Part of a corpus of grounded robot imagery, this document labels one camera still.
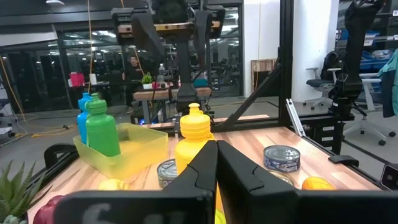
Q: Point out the teal hanging jacket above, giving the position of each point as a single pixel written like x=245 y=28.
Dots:
x=390 y=84

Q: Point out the wooden board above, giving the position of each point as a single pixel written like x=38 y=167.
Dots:
x=262 y=71

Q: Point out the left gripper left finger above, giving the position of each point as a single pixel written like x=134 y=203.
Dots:
x=155 y=205

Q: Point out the blue squeeze bottle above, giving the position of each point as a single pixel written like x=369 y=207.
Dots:
x=81 y=124

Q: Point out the black metal station frame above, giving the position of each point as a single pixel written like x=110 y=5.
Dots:
x=286 y=62

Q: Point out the wooden background workbench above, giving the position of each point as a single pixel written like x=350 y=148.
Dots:
x=161 y=93

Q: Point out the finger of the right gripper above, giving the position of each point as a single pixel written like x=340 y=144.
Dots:
x=150 y=34
x=203 y=40

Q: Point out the yellow apple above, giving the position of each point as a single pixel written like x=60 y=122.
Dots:
x=113 y=185

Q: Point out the white office chair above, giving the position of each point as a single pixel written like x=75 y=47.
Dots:
x=370 y=124
x=317 y=82

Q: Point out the person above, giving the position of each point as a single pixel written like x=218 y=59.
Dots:
x=133 y=73

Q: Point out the gold-lid tuna can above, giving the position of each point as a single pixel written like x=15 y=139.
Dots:
x=284 y=178

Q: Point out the yellow translucent plastic bin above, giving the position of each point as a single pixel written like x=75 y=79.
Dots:
x=140 y=152

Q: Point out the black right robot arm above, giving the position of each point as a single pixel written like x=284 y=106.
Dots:
x=186 y=68

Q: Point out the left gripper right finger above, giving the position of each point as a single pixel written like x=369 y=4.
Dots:
x=280 y=208

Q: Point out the orange yellow mango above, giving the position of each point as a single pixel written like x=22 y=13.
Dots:
x=317 y=184

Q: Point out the green squeeze bottle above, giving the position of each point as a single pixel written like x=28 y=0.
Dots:
x=102 y=130

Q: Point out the black equipment stand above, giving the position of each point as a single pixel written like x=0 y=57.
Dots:
x=326 y=133

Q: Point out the small plant in white pot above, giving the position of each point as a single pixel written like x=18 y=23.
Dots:
x=147 y=81

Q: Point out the glossy dark red apple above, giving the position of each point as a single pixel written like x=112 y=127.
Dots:
x=46 y=213

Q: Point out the black table-level camera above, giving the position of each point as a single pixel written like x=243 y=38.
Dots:
x=390 y=177

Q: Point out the silver-lid tuna can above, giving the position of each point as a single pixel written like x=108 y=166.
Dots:
x=166 y=174

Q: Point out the red box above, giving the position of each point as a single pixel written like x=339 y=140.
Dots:
x=76 y=79

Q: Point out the black background robot arm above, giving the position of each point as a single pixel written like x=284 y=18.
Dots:
x=354 y=62

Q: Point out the blue-label tuna can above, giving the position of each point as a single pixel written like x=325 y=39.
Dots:
x=281 y=158

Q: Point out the silver aluminium bar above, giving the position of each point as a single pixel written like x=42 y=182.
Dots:
x=295 y=118

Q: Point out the white building column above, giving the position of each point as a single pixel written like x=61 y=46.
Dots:
x=314 y=46

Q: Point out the yellow squeeze bottle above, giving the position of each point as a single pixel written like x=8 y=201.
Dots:
x=194 y=137

